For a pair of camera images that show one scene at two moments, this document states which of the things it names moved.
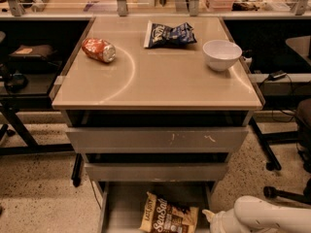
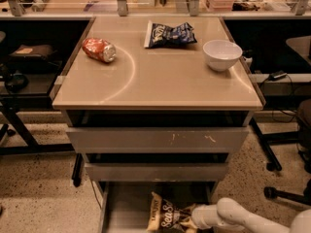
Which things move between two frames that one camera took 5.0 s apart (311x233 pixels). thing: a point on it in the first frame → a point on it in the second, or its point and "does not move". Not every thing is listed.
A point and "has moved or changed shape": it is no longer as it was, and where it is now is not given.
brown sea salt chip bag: x=161 y=216 has moved or changed shape
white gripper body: x=221 y=221 → x=201 y=216
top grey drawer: x=158 y=141 does not move
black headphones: x=17 y=83 does not move
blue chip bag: x=158 y=35 does not move
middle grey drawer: x=155 y=172 does not move
